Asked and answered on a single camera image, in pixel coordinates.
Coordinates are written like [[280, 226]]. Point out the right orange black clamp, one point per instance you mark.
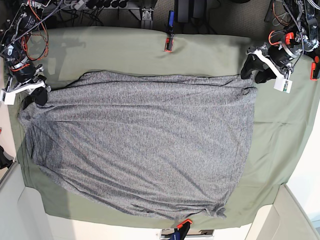
[[315, 69]]

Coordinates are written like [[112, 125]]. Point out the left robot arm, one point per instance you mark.
[[302, 30]]

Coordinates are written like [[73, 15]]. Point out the right black power adapter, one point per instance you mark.
[[199, 8]]

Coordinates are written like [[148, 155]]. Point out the grey metal table bracket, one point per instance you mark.
[[146, 18]]

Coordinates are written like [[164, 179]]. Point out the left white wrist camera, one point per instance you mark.
[[283, 85]]

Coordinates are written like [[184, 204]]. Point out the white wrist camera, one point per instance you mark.
[[7, 97], [283, 85]]

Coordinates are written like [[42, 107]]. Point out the grey heathered T-shirt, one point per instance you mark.
[[156, 146]]

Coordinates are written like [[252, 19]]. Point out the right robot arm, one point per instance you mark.
[[14, 40]]

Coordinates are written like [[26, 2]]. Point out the olive green table cloth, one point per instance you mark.
[[283, 122]]

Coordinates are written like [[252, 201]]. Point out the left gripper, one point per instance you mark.
[[270, 61]]

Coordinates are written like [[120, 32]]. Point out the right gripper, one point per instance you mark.
[[25, 73]]

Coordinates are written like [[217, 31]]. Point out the white power strip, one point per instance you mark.
[[74, 4]]

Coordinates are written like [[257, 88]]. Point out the bottom orange black clamp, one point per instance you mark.
[[181, 230]]

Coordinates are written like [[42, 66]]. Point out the left edge black clamp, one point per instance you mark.
[[4, 161]]

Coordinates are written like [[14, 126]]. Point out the top centre orange black clamp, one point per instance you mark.
[[170, 33]]

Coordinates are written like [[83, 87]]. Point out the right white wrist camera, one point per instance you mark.
[[7, 97]]

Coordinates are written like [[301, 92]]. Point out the orange black clamp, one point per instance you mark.
[[170, 33], [181, 230], [315, 69]]

